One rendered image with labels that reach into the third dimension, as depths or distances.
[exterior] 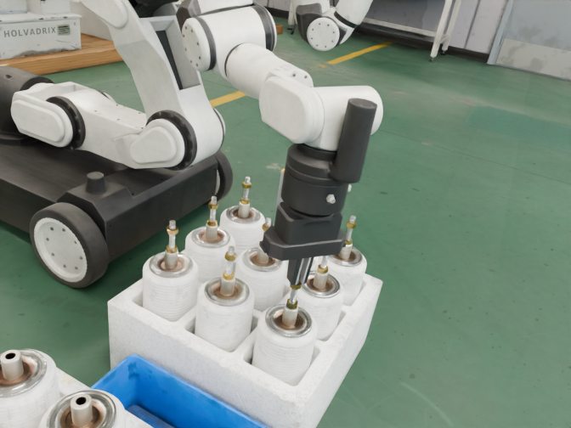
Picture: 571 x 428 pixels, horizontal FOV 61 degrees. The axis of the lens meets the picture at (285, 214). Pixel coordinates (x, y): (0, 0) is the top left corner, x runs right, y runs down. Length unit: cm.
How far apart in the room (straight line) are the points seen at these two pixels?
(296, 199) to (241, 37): 28
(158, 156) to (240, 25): 47
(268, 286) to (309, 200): 31
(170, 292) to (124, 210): 38
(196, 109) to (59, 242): 43
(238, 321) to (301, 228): 23
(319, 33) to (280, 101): 65
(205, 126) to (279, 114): 57
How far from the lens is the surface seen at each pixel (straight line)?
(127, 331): 92
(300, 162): 60
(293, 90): 57
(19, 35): 290
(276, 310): 79
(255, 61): 71
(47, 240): 124
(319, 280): 85
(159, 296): 86
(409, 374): 113
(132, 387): 94
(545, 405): 123
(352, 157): 57
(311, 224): 64
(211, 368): 82
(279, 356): 77
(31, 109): 142
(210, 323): 81
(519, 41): 570
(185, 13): 80
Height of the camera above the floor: 76
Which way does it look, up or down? 29 degrees down
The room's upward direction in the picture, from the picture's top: 9 degrees clockwise
